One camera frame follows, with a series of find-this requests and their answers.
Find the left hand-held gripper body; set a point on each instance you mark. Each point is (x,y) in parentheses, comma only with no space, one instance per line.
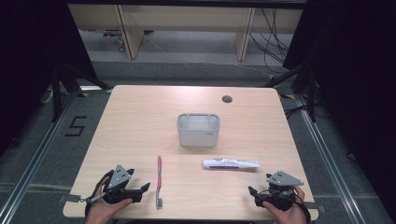
(119,177)

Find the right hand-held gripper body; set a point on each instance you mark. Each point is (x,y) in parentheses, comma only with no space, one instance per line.
(281,186)

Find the pink toothbrush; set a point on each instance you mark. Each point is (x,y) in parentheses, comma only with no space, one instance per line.
(159,183)

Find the white toothpaste tube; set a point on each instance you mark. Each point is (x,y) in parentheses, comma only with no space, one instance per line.
(230,164)

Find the grey toothbrush holder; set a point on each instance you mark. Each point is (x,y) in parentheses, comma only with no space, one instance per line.
(198,132)

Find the person's right hand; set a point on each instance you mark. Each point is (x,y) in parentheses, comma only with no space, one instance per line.
(288,213)

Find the person's left hand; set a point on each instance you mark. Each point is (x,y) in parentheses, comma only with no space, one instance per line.
(104,209)

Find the grey tape patch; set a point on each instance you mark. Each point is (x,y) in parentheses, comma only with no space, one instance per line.
(315,207)
(71,198)

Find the black metal stand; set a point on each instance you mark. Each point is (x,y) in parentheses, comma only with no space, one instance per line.
(311,93)
(56,93)

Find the dark curtain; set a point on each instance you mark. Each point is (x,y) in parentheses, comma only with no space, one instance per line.
(358,77)
(31,62)

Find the aluminium floor rail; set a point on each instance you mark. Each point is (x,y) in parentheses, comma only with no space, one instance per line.
(34,161)
(327,161)

